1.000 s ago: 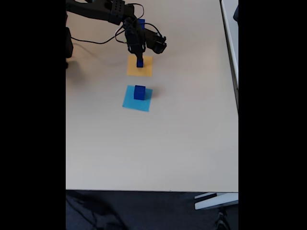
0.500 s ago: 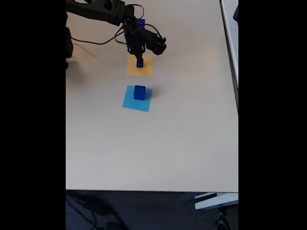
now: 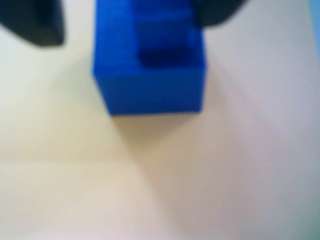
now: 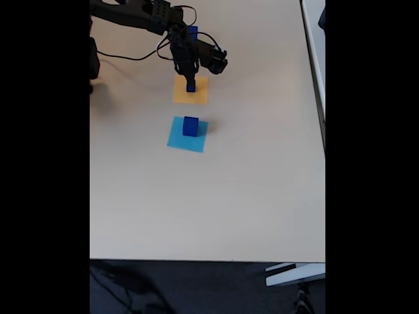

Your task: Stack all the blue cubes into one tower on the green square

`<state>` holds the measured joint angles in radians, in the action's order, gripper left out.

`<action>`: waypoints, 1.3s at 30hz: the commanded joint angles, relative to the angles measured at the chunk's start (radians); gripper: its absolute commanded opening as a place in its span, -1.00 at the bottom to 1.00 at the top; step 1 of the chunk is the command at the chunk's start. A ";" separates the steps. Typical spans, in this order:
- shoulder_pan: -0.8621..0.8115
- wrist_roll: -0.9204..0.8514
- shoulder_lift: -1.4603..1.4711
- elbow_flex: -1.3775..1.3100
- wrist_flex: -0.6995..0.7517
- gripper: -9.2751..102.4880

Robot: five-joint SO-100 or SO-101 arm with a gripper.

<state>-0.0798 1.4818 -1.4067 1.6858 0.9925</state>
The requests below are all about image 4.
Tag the small blue cube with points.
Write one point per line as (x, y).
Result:
(193, 89)

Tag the large blue cube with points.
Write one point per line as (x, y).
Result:
(194, 31)

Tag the medium blue cube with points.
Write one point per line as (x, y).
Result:
(190, 127)

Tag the orange paper square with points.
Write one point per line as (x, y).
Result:
(181, 96)

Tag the light blue paper square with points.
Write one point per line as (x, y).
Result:
(176, 142)

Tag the white neighbouring table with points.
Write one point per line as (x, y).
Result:
(316, 49)

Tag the dark blue chair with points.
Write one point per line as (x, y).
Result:
(322, 18)

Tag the white table leg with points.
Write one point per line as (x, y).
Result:
(294, 276)

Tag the black camera box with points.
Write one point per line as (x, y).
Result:
(214, 59)

